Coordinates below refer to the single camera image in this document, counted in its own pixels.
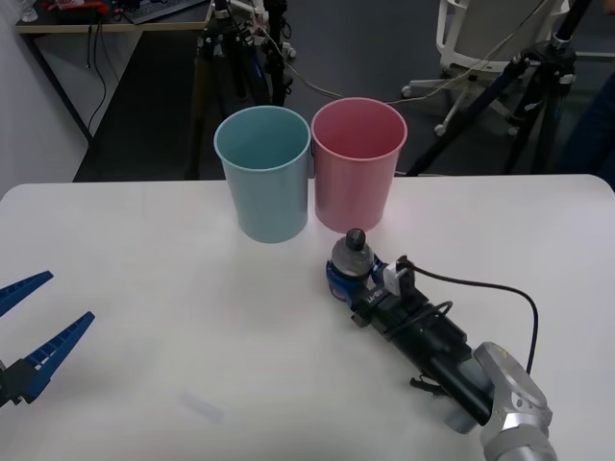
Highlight black hanging cable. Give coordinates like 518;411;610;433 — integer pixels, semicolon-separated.
85;21;109;138

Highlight black tripod with brown leg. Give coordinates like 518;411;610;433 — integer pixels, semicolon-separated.
189;0;295;182

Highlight white office chair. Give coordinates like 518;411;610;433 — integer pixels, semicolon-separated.
401;0;571;138

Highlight pink plastic bin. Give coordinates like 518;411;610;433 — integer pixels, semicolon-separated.
309;97;408;235

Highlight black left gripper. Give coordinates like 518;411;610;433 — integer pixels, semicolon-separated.
0;270;96;409

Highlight small dark plastic bottle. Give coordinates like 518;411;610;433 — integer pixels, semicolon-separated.
330;228;376;284

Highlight pale blue plastic bin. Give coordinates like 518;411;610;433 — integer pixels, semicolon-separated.
212;106;311;245

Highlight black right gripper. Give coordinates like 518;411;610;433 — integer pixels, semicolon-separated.
325;253;471;374

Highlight wooden-edged black desk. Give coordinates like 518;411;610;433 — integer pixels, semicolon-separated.
13;0;215;145

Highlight black keyboard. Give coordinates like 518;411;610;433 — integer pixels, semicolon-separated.
123;0;208;25

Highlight red tool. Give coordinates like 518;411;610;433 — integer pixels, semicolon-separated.
40;1;110;15

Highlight pale long cable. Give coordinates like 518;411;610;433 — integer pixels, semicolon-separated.
249;0;554;105

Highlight black and blue tripod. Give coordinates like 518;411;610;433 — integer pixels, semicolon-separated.
406;0;595;177

